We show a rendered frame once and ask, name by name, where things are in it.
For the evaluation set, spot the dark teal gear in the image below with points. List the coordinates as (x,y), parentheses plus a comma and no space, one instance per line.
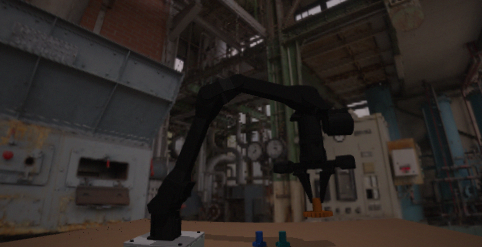
(282,240)

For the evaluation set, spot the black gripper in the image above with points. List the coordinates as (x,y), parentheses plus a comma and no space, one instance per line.
(312,151)

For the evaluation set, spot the blue gear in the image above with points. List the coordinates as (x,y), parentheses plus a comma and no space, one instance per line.
(259,240)

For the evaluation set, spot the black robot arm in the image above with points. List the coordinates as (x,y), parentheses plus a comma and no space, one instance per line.
(177,185)

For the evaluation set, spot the orange-brown gear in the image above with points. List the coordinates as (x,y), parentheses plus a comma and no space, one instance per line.
(317,210)

